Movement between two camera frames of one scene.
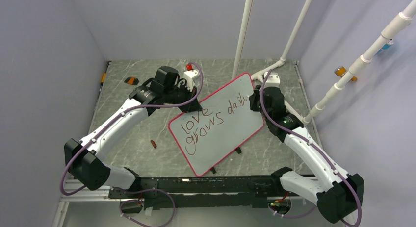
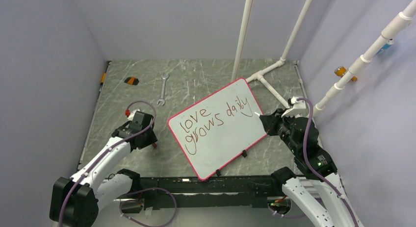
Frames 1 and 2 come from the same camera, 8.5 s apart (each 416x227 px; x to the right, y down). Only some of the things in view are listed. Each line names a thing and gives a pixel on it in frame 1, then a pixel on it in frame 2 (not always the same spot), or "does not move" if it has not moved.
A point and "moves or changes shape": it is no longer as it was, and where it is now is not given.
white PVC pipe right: [390, 32] does not move
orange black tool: [132, 80] does not move
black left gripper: [192, 106] → [151, 139]
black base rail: [203, 192] does not move
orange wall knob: [339, 71] does not move
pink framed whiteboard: [224, 120] moves or changes shape
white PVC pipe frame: [288, 108] does not move
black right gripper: [252, 99] → [270, 121]
